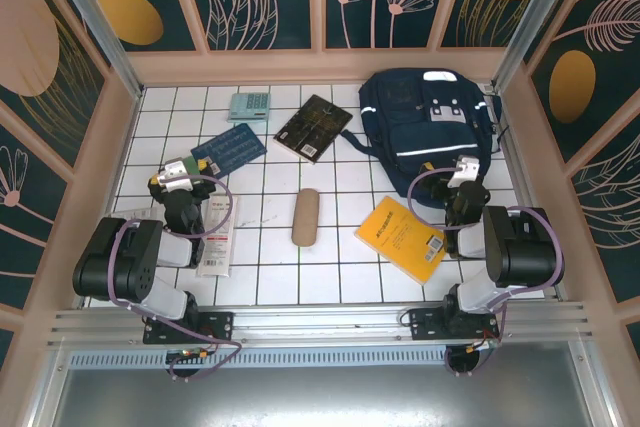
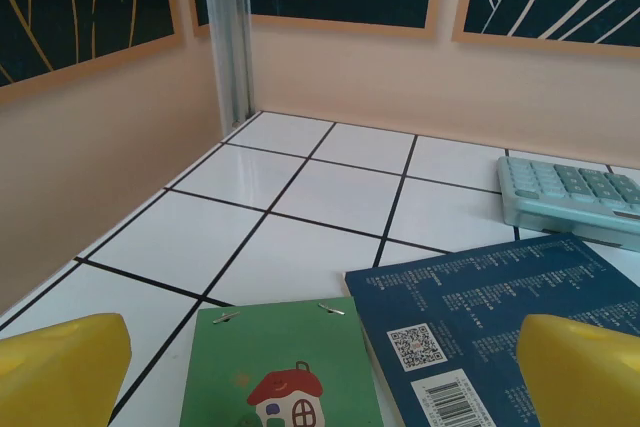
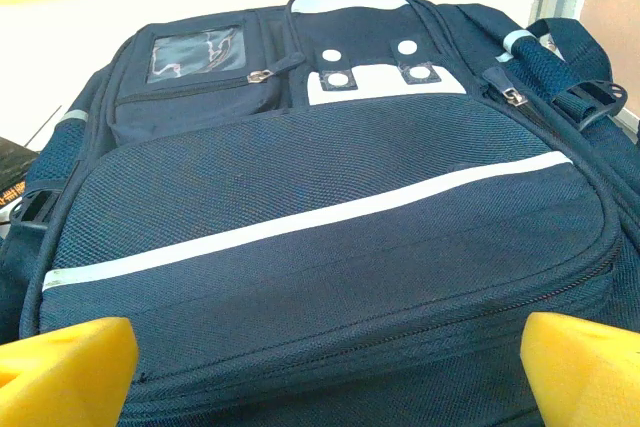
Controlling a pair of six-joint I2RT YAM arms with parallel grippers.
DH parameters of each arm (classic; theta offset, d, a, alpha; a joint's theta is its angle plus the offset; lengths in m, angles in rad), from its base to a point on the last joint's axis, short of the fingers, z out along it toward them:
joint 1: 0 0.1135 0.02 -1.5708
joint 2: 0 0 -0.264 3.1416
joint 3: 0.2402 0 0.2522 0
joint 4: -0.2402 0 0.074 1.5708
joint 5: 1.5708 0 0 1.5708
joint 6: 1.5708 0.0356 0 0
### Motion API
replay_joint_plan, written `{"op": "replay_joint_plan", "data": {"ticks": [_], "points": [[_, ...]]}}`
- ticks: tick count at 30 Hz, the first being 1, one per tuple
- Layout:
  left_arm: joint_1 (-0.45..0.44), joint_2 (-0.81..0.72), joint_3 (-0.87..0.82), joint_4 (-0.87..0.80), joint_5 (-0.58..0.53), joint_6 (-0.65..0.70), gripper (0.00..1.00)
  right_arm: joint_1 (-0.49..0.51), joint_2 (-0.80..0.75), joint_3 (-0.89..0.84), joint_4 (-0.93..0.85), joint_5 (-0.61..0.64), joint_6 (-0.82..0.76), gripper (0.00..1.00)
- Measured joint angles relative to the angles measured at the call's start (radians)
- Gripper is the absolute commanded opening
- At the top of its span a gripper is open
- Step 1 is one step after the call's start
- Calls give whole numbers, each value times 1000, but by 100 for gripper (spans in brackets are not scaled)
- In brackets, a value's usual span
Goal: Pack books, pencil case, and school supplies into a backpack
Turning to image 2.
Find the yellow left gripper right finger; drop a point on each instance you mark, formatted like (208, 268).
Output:
(585, 382)

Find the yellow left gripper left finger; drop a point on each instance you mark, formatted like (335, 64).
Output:
(60, 377)

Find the green house notepad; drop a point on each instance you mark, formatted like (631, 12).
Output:
(280, 347)

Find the light blue calculator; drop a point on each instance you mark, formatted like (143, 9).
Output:
(550, 197)

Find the aluminium corner post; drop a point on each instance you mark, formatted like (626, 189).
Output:
(230, 47)

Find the blue book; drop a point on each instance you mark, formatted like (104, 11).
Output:
(475, 287)

